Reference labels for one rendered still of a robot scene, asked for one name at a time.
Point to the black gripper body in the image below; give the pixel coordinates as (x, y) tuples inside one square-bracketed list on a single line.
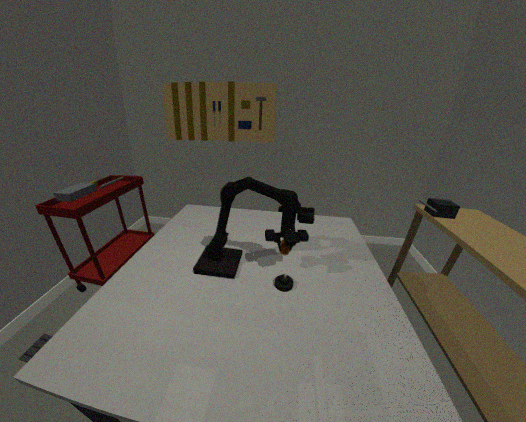
[(270, 235)]

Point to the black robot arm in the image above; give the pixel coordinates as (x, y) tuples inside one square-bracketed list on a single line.
[(287, 198)]

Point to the orange knob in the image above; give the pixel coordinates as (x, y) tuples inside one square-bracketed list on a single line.
[(284, 249)]

